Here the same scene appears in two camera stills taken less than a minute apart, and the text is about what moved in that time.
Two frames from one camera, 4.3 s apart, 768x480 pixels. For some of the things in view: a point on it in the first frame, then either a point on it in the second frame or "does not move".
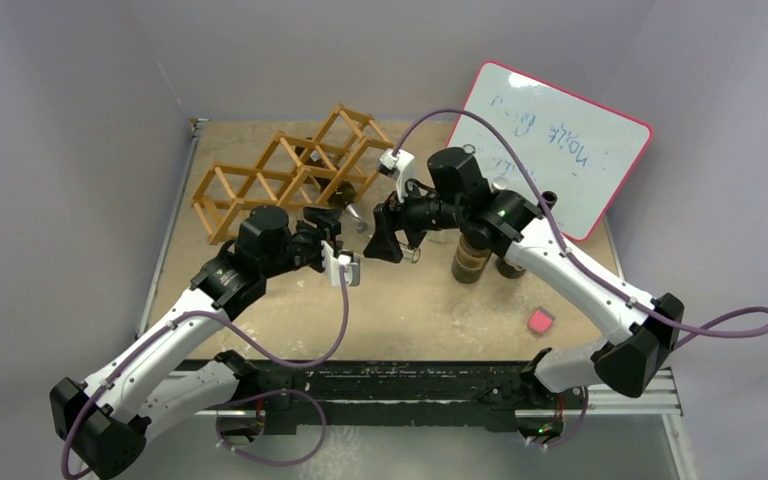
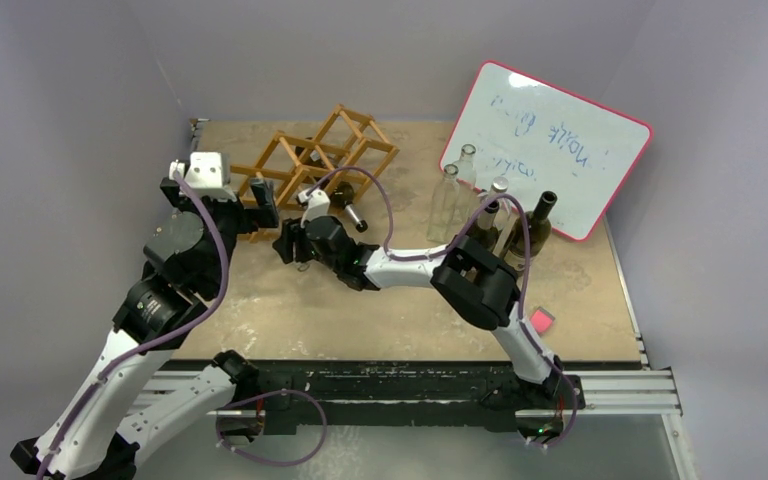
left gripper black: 323,248 -> 262,193
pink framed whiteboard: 578,151 does not move
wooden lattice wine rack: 326,166 does not move
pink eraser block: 540,321 does not move
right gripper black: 397,220 -> 294,245
